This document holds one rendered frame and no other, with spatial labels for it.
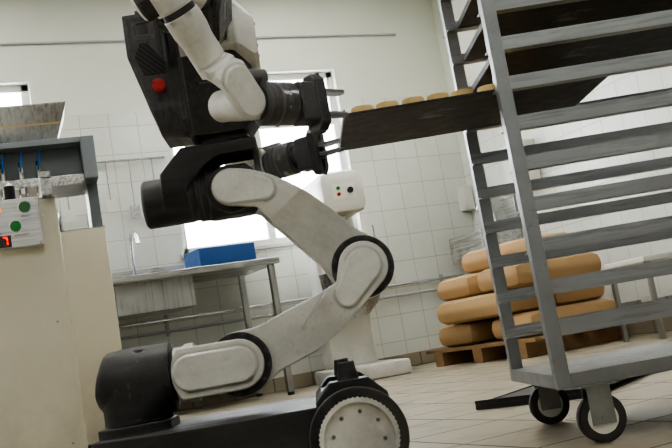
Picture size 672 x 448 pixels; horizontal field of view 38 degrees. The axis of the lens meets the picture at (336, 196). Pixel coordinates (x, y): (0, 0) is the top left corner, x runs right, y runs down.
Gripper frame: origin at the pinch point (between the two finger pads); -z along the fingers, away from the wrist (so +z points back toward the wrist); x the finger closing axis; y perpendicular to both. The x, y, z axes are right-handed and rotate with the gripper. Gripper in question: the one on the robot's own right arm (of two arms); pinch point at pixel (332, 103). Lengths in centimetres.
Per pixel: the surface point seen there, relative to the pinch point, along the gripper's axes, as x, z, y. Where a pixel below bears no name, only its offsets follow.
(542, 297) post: -47, -32, -17
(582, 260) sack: -28, -353, 239
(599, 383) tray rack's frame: -66, -38, -22
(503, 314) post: -50, -57, 20
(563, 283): -45, -38, -18
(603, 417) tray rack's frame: -73, -37, -22
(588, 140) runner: -9, -83, 2
